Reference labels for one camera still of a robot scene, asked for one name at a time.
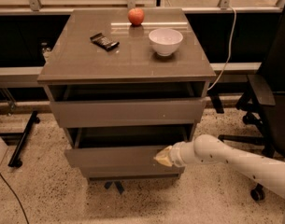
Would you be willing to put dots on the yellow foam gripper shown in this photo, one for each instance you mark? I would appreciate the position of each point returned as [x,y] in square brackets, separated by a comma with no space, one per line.
[176,155]

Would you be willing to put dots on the grey drawer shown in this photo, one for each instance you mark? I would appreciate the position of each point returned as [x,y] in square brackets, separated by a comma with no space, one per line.
[125,146]
[130,104]

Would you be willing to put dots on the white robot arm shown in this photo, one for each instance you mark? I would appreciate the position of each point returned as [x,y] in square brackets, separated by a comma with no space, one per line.
[267,173]

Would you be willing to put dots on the grey drawer cabinet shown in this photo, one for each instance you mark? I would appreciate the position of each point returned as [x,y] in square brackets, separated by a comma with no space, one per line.
[76,60]

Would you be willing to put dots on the grey top drawer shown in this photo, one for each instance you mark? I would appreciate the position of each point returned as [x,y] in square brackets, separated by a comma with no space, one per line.
[130,104]

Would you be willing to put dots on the white bowl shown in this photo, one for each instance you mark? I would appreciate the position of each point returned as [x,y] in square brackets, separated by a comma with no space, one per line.
[165,41]

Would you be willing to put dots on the black office chair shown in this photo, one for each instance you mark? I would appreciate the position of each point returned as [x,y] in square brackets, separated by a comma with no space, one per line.
[264,99]

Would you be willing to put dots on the black snack bar wrapper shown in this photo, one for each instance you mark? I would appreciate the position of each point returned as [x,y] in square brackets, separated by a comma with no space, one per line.
[103,42]

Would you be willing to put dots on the red apple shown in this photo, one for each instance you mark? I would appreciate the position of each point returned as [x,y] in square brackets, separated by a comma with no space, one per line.
[136,16]

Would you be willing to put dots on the black stand leg with wheels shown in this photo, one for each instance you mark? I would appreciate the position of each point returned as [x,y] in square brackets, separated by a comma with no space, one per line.
[15,161]

